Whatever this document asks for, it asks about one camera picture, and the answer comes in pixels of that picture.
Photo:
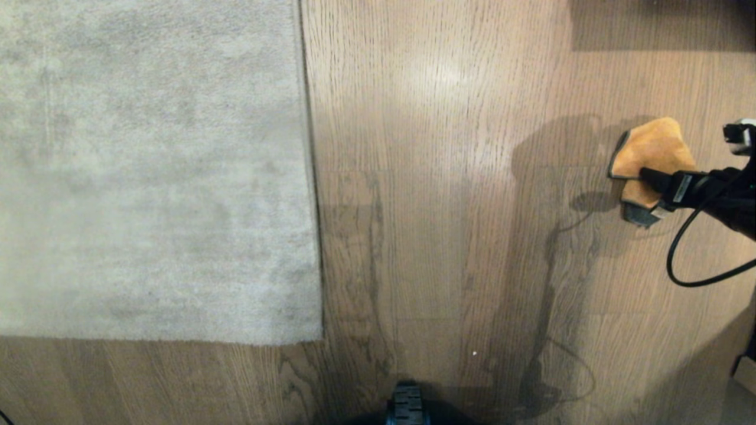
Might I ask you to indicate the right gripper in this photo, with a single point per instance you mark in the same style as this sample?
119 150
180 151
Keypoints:
694 188

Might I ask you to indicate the orange cleaning cloth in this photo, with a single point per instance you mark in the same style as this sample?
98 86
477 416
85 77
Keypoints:
649 147

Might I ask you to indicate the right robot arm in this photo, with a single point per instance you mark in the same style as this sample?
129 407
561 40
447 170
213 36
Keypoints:
741 198

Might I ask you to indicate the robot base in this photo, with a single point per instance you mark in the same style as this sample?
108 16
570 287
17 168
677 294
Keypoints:
407 406

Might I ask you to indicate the grey beige rug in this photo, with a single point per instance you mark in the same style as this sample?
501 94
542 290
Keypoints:
153 177

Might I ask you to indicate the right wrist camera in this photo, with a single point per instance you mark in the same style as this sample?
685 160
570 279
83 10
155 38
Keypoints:
740 136

